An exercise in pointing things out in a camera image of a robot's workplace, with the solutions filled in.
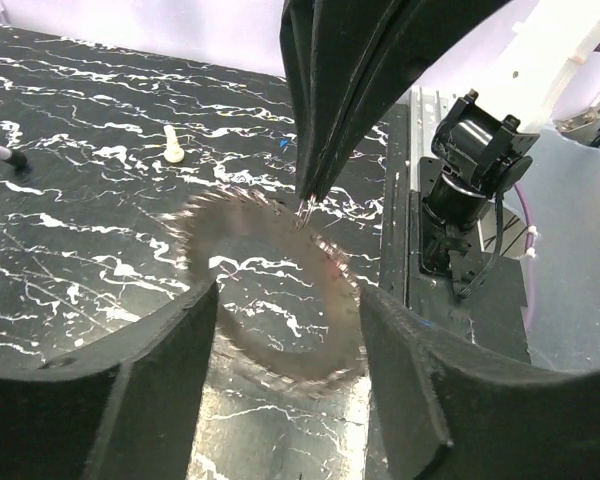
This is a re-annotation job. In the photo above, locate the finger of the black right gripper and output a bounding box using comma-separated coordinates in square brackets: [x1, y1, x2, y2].
[312, 0, 504, 201]
[280, 1, 395, 198]

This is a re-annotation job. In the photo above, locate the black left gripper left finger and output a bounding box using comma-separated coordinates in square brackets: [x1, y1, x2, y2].
[0, 282, 218, 479]

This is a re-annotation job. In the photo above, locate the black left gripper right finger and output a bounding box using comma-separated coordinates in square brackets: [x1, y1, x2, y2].
[360, 287, 600, 479]

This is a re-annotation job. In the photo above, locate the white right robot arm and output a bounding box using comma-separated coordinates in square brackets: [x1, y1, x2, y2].
[280, 1, 600, 298]

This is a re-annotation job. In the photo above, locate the small beige peg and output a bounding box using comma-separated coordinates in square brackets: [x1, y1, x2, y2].
[163, 125, 185, 164]

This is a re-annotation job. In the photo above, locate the white perforated music stand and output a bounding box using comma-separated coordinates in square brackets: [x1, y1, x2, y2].
[0, 145, 29, 172]

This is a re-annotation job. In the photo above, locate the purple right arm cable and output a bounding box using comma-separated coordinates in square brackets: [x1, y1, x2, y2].
[512, 41, 600, 331]

